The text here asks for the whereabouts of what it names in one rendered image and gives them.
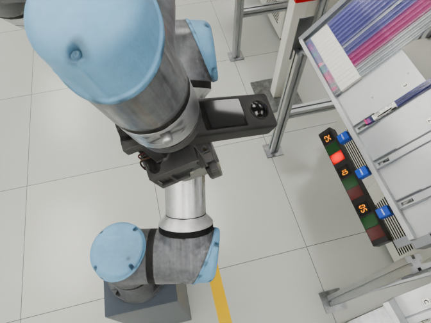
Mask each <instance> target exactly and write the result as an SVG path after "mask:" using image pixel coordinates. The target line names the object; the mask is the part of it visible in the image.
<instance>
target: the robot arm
mask: <svg viewBox="0 0 431 323"><path fill-rule="evenodd" d="M0 19H2V20H5V21H7V22H9V23H11V24H13V25H15V26H17V27H19V28H22V29H24V30H25V32H26V35H27V38H28V40H29V42H30V44H31V46H32V48H33V49H34V50H35V52H36V53H37V54H38V55H39V56H40V57H41V59H43V60H44V61H45V62H46V63H47V64H48V65H49V66H50V67H51V68H52V70H53V72H54V73H56V74H57V75H58V77H59V78H60V79H61V80H62V82H63V83H64V84H65V85H66V86H67V87H68V88H69V89H70V90H72V91H73V92H74V93H75V94H77V95H78V96H80V97H82V98H84V99H85V100H87V101H89V102H90V103H91V104H93V105H94V106H95V107H96V108H97V109H98V110H99V111H101V112H102V113H103V114H104V115H106V116H107V117H108V118H109V119H110V120H111V121H112V122H114V123H115V127H116V129H117V132H118V134H119V136H120V141H121V146H122V149H123V152H125V153H126V154H127V155H131V154H133V153H136V152H139V153H140V154H139V155H138V158H139V159H140V160H141V161H140V162H139V163H140V166H141V167H142V168H143V169H144V170H146V172H147V174H148V178H149V180H150V181H152V182H153V183H155V184H156V185H158V186H160V187H161V188H164V189H165V215H164V216H163V217H162V218H161V219H160V221H159V222H158V228H146V229H140V228H139V227H137V226H136V225H134V224H131V223H128V222H117V223H114V224H111V225H109V226H107V227H106V228H104V229H103V230H102V231H101V232H100V233H99V234H98V235H97V237H96V238H95V239H94V241H93V243H92V246H91V248H90V263H91V265H92V268H93V269H94V271H95V272H96V274H97V275H98V276H99V277H100V278H101V279H102V280H104V281H107V282H108V286H109V288H110V290H111V291H112V293H113V294H114V295H115V296H116V297H117V298H119V299H120V300H122V301H124V302H128V303H132V304H138V303H142V302H146V301H148V300H150V299H152V298H153V297H154V296H155V295H156V294H157V293H159V291H161V289H162V287H163V286H164V284H192V285H195V284H196V283H209V282H211V281H212V280H213V279H214V278H215V275H216V270H217V261H218V256H219V241H220V230H219V228H217V227H213V219H212V218H211V217H210V216H209V215H208V214H207V213H206V193H205V175H206V174H208V175H209V177H210V178H211V179H215V178H218V177H220V176H222V175H223V173H222V170H221V166H220V164H219V159H218V157H217V154H216V151H215V149H214V146H213V144H212V142H216V141H222V140H230V139H235V138H243V137H252V136H257V135H265V134H269V133H270V132H271V131H272V130H273V129H274V128H275V127H277V121H276V118H275V115H274V113H273V111H272V108H271V106H270V104H269V101H268V99H267V96H266V95H265V94H251V95H236V96H228V97H212V98H205V97H206V96H207V95H208V94H209V93H210V92H211V82H213V83H214V82H215V81H217V80H218V71H217V61H216V52H215V46H214V38H213V34H212V28H211V26H210V24H209V23H208V22H207V21H204V20H190V19H188V18H186V19H179V20H176V4H175V0H0ZM139 156H140V157H139ZM141 163H143V165H142V164H141Z"/></svg>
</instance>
